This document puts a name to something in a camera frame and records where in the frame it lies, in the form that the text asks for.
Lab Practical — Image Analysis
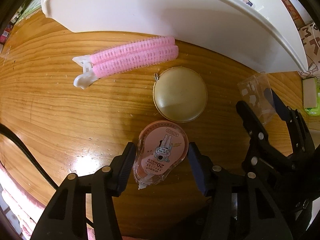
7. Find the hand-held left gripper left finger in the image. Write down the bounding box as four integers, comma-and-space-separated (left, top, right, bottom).
31, 142, 137, 240

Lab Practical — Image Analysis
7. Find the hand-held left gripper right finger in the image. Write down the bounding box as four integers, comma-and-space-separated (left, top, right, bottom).
188, 142, 294, 240

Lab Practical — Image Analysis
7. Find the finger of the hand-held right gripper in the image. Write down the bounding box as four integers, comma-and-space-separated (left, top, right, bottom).
236, 101, 295, 171
271, 90, 315, 155

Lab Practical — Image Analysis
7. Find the clear plastic box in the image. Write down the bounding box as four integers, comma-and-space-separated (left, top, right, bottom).
237, 72, 278, 125

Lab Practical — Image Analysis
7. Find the pink correction tape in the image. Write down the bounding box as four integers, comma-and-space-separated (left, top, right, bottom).
132, 120, 189, 190

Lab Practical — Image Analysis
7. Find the white plastic bin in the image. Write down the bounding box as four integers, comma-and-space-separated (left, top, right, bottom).
41, 0, 308, 73

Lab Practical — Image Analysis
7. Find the green tissue pack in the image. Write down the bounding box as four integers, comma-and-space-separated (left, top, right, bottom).
302, 77, 320, 115

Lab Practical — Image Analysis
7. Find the printed canvas bag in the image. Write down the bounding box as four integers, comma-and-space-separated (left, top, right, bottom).
297, 22, 320, 77

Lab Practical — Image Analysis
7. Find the gold round compact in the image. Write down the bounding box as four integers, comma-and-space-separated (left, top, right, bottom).
152, 66, 208, 123

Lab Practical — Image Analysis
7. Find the brown print board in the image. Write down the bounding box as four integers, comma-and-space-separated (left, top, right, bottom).
272, 0, 304, 27

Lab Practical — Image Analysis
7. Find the pink hair roller clip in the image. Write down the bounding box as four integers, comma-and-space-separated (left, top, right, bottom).
72, 35, 179, 89

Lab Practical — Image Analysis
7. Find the pink cloth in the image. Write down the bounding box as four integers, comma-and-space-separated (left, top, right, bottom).
0, 165, 38, 240

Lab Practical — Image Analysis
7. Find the leaf print box white label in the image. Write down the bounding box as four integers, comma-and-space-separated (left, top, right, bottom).
10, 0, 43, 25

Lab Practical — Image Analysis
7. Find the white charger cable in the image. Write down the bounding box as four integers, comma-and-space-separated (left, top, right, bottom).
311, 22, 320, 45

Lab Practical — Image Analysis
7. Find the black thick cable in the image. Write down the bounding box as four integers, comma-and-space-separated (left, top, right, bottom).
0, 123, 93, 230

